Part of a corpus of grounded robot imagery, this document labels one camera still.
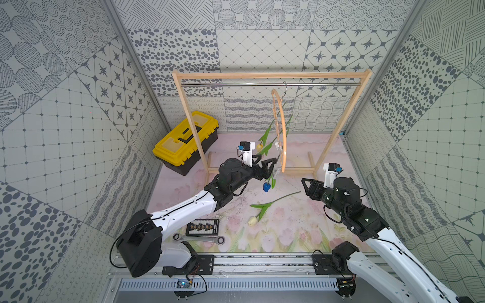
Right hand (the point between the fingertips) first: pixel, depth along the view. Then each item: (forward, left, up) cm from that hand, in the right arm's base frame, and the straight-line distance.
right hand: (307, 183), depth 74 cm
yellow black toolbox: (+20, +58, -2) cm, 61 cm away
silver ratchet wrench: (-16, +36, -21) cm, 45 cm away
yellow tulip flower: (+25, +18, -7) cm, 31 cm away
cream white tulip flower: (-8, +22, -19) cm, 30 cm away
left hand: (+7, +16, +10) cm, 20 cm away
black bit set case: (-11, +44, -20) cm, 50 cm away
